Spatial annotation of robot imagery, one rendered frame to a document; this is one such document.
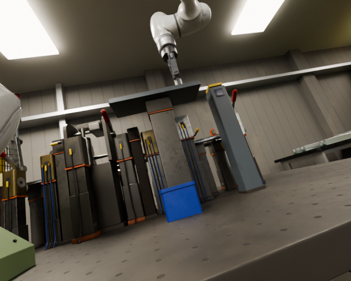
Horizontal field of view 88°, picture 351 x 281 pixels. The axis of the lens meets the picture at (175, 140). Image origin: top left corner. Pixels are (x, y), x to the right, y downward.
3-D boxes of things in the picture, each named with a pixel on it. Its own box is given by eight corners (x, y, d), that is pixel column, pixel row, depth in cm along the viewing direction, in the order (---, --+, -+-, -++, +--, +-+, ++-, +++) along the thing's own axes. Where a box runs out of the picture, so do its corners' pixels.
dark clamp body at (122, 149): (148, 217, 80) (131, 137, 90) (145, 222, 69) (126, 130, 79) (132, 222, 79) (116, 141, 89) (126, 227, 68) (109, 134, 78)
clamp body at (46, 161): (72, 240, 77) (63, 156, 86) (58, 247, 66) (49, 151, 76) (56, 245, 76) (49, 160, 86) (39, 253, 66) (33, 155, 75)
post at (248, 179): (256, 188, 72) (220, 93, 84) (266, 187, 65) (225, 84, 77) (238, 193, 71) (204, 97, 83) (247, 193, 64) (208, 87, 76)
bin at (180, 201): (198, 208, 60) (190, 182, 63) (204, 212, 51) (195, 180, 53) (166, 218, 59) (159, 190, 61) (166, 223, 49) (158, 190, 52)
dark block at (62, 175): (83, 236, 75) (71, 142, 86) (74, 241, 68) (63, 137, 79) (71, 240, 74) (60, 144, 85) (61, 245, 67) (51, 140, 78)
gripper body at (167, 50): (175, 42, 82) (180, 58, 80) (176, 55, 90) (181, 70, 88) (159, 46, 82) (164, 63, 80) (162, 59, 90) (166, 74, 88)
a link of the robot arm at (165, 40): (175, 45, 92) (178, 55, 90) (157, 51, 92) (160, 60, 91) (173, 31, 83) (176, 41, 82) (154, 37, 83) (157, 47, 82)
